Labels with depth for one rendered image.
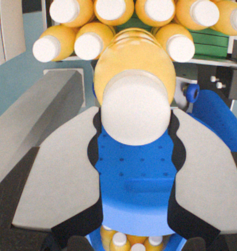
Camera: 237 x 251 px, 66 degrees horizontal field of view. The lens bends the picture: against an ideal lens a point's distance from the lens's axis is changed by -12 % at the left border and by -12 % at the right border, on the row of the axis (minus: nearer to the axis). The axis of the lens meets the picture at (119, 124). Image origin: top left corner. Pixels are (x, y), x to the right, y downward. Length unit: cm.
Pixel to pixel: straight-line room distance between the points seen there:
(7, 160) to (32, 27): 105
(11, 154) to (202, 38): 66
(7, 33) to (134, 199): 32
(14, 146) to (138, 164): 53
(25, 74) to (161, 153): 143
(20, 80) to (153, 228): 154
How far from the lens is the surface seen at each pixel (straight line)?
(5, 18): 37
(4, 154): 74
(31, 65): 160
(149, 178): 29
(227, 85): 45
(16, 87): 173
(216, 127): 103
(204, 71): 135
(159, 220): 27
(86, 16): 34
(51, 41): 32
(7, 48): 37
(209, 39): 51
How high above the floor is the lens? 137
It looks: 58 degrees down
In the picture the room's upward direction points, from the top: 173 degrees counter-clockwise
